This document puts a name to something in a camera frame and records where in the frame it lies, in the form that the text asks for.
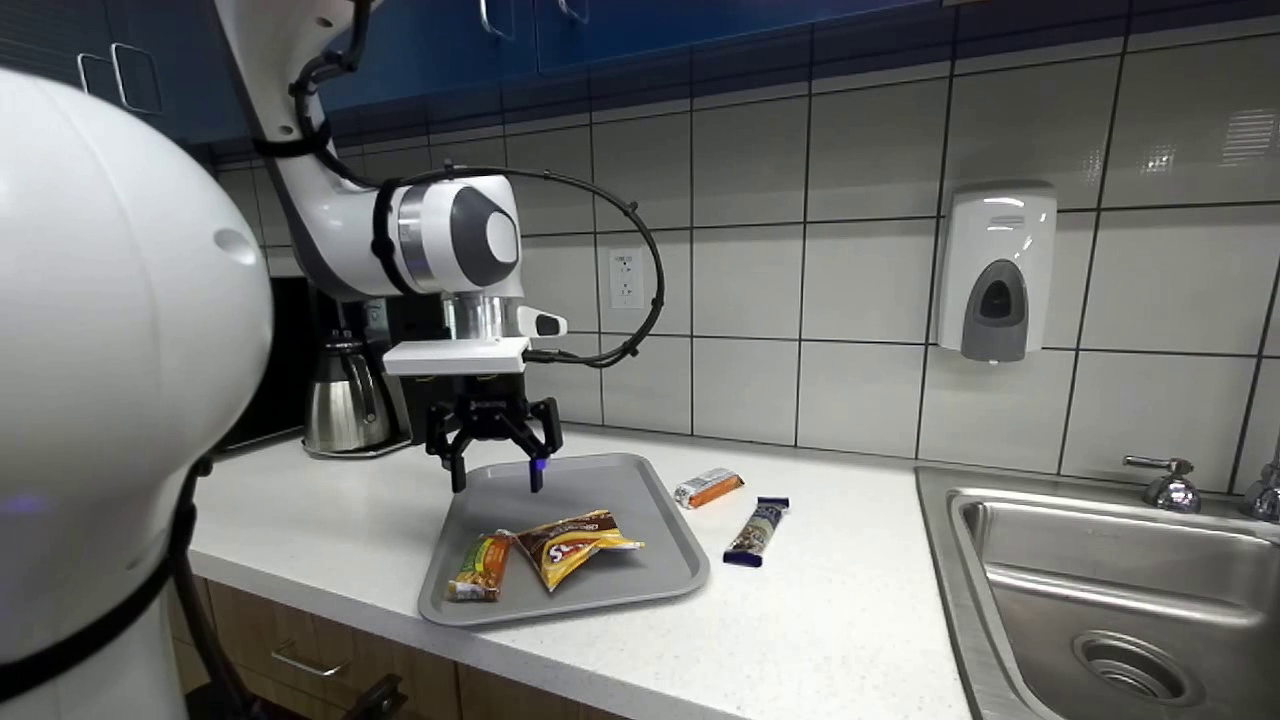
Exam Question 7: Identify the white wall outlet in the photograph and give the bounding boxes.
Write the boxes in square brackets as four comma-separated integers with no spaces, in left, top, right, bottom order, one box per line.
[598,240,650,319]

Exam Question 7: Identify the brown yellow Fritos chip bag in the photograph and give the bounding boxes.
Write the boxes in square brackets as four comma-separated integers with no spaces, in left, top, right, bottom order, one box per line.
[517,504,647,595]

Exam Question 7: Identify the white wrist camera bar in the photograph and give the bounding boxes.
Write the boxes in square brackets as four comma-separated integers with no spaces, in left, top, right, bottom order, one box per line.
[381,334,533,380]

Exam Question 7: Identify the small yellow green snack packet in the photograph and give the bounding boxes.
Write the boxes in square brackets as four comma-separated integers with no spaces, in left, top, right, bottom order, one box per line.
[443,522,518,609]

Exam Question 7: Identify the grey plastic tray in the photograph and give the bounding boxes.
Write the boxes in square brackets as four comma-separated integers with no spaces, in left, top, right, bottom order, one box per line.
[414,449,711,632]

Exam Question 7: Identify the white wall soap dispenser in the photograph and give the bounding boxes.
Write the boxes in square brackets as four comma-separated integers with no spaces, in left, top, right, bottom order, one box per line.
[933,182,1058,366]

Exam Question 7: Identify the stainless steel coffee carafe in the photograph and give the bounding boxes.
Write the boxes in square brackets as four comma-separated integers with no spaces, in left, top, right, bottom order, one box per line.
[301,333,411,458]

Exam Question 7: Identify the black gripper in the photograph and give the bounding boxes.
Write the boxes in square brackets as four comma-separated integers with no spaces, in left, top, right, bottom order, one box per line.
[401,373,568,494]

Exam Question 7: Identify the chrome sink faucet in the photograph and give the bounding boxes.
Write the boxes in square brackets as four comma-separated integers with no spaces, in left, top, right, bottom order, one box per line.
[1120,437,1280,527]

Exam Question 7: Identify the stainless steel sink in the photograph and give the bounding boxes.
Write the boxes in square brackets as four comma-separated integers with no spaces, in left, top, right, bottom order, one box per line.
[911,465,1280,720]

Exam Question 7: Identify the wooden lower cabinets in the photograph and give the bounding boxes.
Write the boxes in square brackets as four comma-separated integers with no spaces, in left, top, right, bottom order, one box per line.
[182,572,631,720]

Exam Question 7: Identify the dark blue snack bar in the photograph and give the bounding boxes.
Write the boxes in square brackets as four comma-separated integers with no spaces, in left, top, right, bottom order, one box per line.
[721,492,790,572]

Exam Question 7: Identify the blue upper cabinets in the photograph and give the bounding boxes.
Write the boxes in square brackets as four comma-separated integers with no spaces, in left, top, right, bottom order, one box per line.
[0,0,1280,171]

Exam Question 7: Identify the black microwave oven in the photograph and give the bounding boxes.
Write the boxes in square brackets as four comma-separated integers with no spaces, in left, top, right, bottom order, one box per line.
[215,271,323,451]

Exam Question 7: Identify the silver drawer handle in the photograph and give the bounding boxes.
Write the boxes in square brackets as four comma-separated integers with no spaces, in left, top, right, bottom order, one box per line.
[271,647,343,685]

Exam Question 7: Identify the small orange white snack packet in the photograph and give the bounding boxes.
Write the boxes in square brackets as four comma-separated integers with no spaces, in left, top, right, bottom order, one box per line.
[670,465,747,510]

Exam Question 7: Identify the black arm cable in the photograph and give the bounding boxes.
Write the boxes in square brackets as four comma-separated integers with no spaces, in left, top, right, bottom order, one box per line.
[253,0,670,375]

